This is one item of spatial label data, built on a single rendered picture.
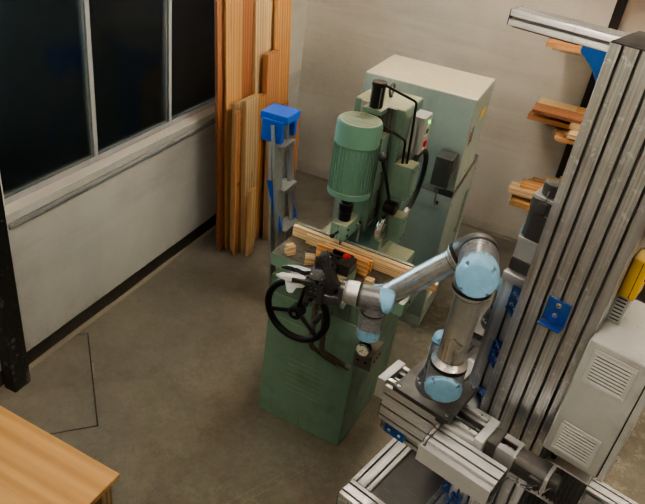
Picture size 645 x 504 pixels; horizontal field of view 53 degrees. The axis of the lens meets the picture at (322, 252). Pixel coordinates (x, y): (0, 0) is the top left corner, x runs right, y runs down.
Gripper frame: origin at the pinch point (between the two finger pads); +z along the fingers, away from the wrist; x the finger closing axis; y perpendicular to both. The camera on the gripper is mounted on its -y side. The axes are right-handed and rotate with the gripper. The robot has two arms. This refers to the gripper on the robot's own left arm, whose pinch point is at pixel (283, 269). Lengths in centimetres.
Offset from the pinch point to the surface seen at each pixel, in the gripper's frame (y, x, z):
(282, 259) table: 27, 62, 14
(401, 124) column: -34, 80, -22
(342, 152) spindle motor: -24, 59, -3
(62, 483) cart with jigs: 76, -34, 54
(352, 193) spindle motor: -8, 61, -10
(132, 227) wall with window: 64, 134, 117
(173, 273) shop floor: 102, 161, 103
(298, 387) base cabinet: 91, 67, -1
